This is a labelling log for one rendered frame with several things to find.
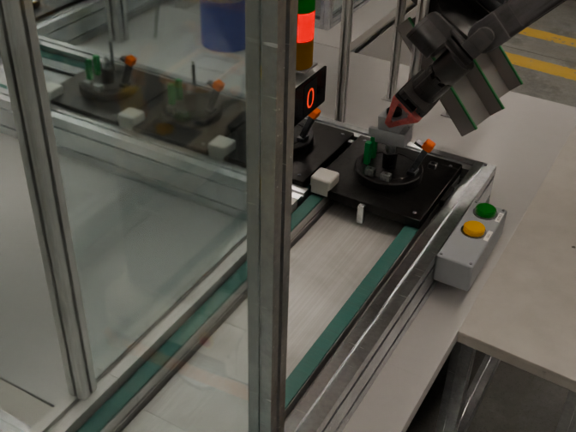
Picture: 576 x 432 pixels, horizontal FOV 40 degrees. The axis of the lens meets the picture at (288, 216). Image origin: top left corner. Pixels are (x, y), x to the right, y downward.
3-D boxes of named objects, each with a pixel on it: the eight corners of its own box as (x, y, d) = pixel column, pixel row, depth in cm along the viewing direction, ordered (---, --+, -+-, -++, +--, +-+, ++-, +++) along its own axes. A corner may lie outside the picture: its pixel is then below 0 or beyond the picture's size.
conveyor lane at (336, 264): (454, 206, 174) (461, 168, 168) (254, 489, 114) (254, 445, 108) (339, 170, 185) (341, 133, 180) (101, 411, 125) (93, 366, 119)
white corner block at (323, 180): (339, 189, 163) (340, 171, 160) (328, 199, 159) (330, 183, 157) (319, 182, 164) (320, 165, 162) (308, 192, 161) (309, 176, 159)
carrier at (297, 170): (353, 141, 179) (357, 90, 172) (303, 190, 162) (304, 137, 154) (262, 113, 188) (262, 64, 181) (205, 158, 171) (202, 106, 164)
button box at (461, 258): (502, 234, 160) (507, 208, 156) (467, 292, 145) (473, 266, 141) (469, 223, 162) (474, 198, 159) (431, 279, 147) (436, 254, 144)
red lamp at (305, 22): (319, 35, 136) (320, 8, 133) (304, 45, 132) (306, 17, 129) (293, 29, 138) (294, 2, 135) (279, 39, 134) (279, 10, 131)
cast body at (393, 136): (412, 139, 159) (414, 107, 155) (404, 148, 156) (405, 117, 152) (374, 130, 163) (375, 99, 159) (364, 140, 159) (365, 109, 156)
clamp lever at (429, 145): (418, 169, 161) (436, 143, 155) (415, 174, 159) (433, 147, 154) (404, 159, 161) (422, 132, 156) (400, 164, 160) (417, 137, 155)
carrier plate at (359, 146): (461, 172, 169) (463, 164, 168) (419, 229, 152) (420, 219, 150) (359, 142, 178) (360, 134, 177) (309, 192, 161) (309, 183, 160)
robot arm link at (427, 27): (498, 37, 136) (500, 35, 144) (453, -13, 136) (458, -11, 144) (445, 85, 141) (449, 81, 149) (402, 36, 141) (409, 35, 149)
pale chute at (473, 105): (489, 116, 182) (505, 108, 179) (461, 137, 174) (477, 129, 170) (427, 10, 181) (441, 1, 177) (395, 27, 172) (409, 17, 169)
